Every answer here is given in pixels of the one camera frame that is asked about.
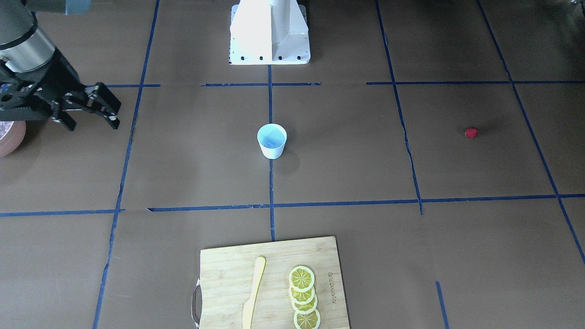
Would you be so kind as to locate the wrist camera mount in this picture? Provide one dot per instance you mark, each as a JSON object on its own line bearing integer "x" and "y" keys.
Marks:
{"x": 19, "y": 101}

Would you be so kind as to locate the pink bowl of ice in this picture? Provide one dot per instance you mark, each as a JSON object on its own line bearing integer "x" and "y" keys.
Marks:
{"x": 12, "y": 135}

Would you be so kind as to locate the yellow plastic knife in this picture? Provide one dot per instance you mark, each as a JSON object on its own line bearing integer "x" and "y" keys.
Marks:
{"x": 249, "y": 305}

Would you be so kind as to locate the red strawberry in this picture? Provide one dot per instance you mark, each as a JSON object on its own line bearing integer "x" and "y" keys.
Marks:
{"x": 471, "y": 132}

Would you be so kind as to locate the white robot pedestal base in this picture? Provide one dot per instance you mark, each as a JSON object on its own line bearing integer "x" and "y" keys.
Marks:
{"x": 269, "y": 32}

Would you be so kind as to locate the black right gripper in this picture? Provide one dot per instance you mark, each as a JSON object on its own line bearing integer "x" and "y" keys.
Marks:
{"x": 58, "y": 75}

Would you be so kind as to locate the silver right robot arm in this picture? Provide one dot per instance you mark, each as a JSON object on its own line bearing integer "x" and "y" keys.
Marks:
{"x": 24, "y": 45}

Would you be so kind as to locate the bamboo cutting board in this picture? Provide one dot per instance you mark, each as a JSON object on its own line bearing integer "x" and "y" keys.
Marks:
{"x": 225, "y": 276}

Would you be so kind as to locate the light blue paper cup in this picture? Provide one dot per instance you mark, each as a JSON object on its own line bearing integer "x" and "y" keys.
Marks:
{"x": 272, "y": 140}

